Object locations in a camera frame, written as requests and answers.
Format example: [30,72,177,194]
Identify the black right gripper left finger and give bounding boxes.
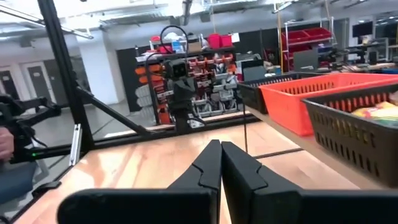
[57,139,223,224]

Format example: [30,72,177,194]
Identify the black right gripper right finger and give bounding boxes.
[221,141,398,224]

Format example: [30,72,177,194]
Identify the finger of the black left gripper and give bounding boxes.
[183,81,192,101]
[175,81,184,101]

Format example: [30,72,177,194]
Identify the black slotted plastic basket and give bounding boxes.
[302,83,398,188]
[238,71,324,115]

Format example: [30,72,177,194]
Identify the orange slotted plastic basket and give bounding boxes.
[259,72,398,137]

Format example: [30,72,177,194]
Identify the yellow supply packet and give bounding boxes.
[374,100,398,110]
[352,106,398,121]

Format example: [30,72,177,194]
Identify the parts bin storage rack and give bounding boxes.
[134,45,241,125]

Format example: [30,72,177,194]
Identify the red storage box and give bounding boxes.
[207,33,222,50]
[220,34,233,48]

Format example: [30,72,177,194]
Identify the metal rack red bins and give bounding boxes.
[280,17,336,73]

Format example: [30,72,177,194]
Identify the grey door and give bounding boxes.
[0,68,21,101]
[26,63,57,105]

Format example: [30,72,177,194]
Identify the black table clamp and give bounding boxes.
[30,180,62,199]

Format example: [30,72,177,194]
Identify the person's hand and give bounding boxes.
[0,126,16,162]

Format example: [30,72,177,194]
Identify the person's leg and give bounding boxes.
[0,161,39,205]

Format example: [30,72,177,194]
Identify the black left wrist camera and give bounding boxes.
[162,58,190,80]

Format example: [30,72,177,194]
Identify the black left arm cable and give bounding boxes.
[144,24,190,103]

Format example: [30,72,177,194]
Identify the yellow hanging cable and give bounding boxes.
[275,2,284,74]

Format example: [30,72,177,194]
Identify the silver bracket bar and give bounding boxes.
[68,123,83,167]

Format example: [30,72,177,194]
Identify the black wall monitor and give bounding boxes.
[352,21,374,39]

